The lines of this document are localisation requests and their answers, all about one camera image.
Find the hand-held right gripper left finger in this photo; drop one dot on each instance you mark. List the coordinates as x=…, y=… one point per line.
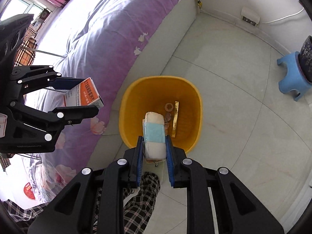
x=139, y=160

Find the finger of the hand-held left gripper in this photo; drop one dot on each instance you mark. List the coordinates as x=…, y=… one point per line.
x=65, y=82
x=78, y=112

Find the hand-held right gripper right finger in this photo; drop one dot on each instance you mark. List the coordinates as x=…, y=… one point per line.
x=170, y=160

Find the orange and white medicine box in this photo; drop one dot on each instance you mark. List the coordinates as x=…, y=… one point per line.
x=82, y=95

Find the tissue pack with blue band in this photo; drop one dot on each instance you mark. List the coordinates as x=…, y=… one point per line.
x=153, y=131

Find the grey tissue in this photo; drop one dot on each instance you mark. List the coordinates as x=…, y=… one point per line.
x=166, y=120

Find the long yellow box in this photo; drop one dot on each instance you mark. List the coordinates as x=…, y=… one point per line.
x=175, y=119

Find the white tape roll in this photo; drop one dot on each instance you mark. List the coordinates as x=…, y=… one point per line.
x=166, y=107

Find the yellow waste bin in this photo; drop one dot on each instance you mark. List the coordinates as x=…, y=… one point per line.
x=190, y=107

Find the plaid cloth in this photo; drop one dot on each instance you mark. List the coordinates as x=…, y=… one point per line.
x=26, y=51

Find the window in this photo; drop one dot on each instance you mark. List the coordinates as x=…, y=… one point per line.
x=22, y=7

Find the plaid pants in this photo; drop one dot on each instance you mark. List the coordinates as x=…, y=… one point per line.
x=141, y=199

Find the purple floral bed sheet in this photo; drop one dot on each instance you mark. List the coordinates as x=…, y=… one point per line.
x=109, y=29

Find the blue plastic stool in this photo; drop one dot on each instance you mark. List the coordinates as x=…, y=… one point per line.
x=290, y=78

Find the small yellow object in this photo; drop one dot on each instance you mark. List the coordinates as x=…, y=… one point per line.
x=198, y=2

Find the dark patterned round pot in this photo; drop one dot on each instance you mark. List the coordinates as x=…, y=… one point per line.
x=307, y=58

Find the white wall socket box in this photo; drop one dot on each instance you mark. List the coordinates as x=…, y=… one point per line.
x=249, y=15

